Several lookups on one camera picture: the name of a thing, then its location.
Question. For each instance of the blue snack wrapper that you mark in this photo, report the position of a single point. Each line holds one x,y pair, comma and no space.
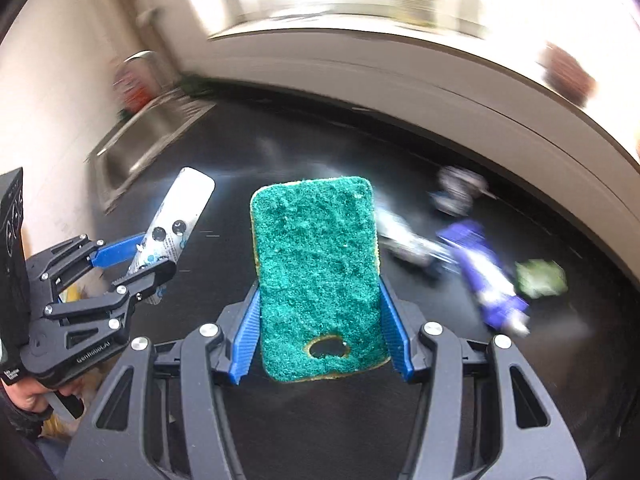
156,258

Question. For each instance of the green yellow scrub sponge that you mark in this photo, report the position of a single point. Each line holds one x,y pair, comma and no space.
315,250

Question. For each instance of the silver foil wrapper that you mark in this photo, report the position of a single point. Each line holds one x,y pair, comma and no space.
397,237

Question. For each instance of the person's left hand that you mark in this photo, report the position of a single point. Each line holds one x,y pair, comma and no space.
30,396

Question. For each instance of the purple squeeze tube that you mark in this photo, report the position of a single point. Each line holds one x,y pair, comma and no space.
500,306

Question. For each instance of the stainless steel sink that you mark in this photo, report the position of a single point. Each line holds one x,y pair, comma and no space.
123,155

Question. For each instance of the crumpled green packet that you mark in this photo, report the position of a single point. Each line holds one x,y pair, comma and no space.
538,278

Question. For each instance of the chrome faucet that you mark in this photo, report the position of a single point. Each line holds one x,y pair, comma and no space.
157,67

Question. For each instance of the red dish soap bottle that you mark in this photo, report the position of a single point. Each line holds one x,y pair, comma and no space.
134,87

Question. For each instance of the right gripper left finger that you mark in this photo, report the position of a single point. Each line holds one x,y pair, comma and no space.
124,434

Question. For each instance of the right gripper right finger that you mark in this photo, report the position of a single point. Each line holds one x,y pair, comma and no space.
529,438

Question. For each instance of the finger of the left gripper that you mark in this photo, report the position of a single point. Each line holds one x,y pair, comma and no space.
87,323
50,272

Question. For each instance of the silver crumpled wrapper back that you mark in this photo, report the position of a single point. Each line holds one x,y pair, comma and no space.
459,188

